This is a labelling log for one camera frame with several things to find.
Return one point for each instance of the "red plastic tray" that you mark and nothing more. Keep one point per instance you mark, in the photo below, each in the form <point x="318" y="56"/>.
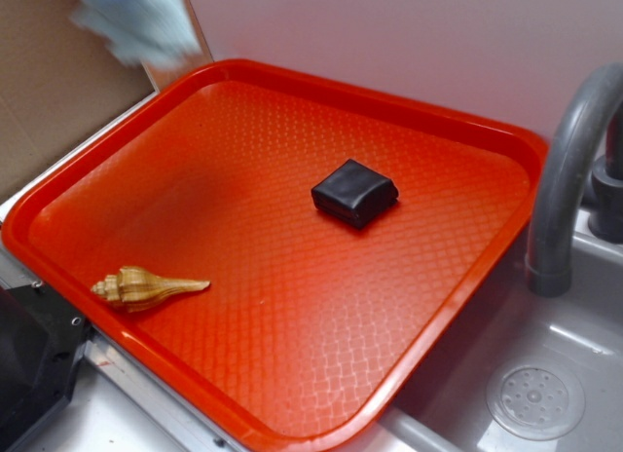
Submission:
<point x="310" y="327"/>

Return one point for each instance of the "black folded wallet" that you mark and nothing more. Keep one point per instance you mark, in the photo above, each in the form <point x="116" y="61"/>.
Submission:
<point x="355" y="194"/>

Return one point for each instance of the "tan spiral seashell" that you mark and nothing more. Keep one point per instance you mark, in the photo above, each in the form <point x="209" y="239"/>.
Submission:
<point x="134" y="289"/>

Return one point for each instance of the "grey sink basin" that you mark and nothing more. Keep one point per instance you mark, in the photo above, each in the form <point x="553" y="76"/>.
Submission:
<point x="519" y="372"/>

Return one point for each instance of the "brown cardboard panel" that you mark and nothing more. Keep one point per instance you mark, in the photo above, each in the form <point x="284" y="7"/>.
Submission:
<point x="59" y="86"/>

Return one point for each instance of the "grey sink faucet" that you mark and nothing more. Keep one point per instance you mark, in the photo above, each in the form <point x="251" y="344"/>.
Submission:
<point x="585" y="160"/>

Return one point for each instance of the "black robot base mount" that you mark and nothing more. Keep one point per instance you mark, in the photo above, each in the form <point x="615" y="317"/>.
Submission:
<point x="43" y="339"/>

